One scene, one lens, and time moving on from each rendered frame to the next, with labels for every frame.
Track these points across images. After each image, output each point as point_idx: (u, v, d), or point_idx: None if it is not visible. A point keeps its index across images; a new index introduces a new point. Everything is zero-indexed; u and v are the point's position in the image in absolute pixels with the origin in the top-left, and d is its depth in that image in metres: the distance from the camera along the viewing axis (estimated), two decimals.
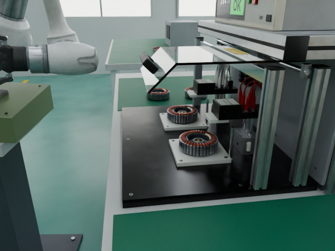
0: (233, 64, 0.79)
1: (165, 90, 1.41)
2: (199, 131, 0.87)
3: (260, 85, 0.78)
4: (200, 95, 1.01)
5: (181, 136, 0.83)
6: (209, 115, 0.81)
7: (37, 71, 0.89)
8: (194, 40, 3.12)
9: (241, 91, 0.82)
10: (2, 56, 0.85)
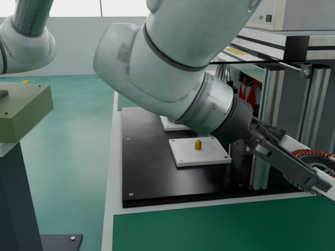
0: (233, 64, 0.79)
1: None
2: (318, 151, 0.53)
3: (260, 85, 0.78)
4: None
5: None
6: None
7: None
8: None
9: (241, 91, 0.82)
10: (261, 126, 0.46)
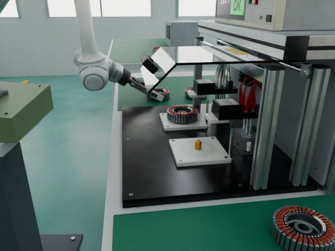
0: (233, 64, 0.79)
1: (165, 90, 1.41)
2: (304, 209, 0.58)
3: (260, 85, 0.78)
4: (200, 95, 1.01)
5: (276, 217, 0.56)
6: (209, 115, 0.81)
7: None
8: (194, 40, 3.12)
9: (241, 91, 0.82)
10: (134, 78, 1.34)
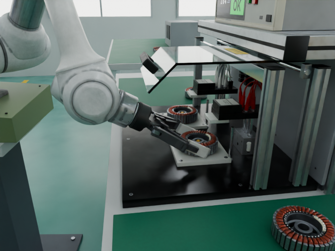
0: (233, 64, 0.79)
1: (210, 137, 0.83)
2: (304, 209, 0.58)
3: (260, 85, 0.78)
4: (200, 95, 1.01)
5: (276, 217, 0.56)
6: (209, 115, 0.81)
7: None
8: (194, 40, 3.12)
9: (241, 91, 0.82)
10: (158, 118, 0.78)
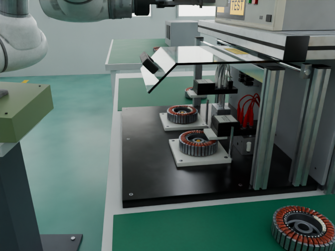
0: (233, 64, 0.79)
1: None
2: (304, 209, 0.58)
3: (258, 103, 0.80)
4: (200, 95, 1.01)
5: (276, 217, 0.56)
6: (208, 132, 0.83)
7: None
8: (194, 40, 3.12)
9: (239, 108, 0.84)
10: None
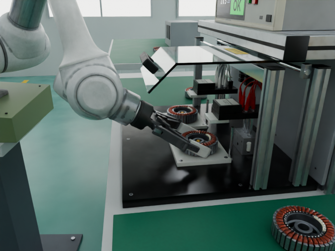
0: (233, 64, 0.79)
1: (210, 137, 0.83)
2: (304, 209, 0.58)
3: (260, 85, 0.78)
4: (200, 95, 1.01)
5: (276, 217, 0.56)
6: (209, 115, 0.81)
7: None
8: (194, 40, 3.12)
9: (241, 91, 0.82)
10: (160, 117, 0.78)
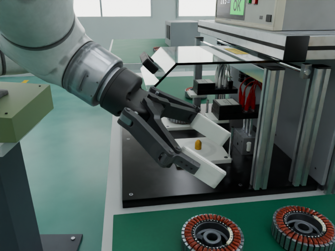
0: (233, 64, 0.79)
1: (230, 239, 0.51)
2: (304, 209, 0.58)
3: (260, 85, 0.78)
4: (200, 95, 1.01)
5: (276, 217, 0.56)
6: (209, 115, 0.81)
7: None
8: (194, 40, 3.12)
9: (241, 91, 0.82)
10: (147, 99, 0.44)
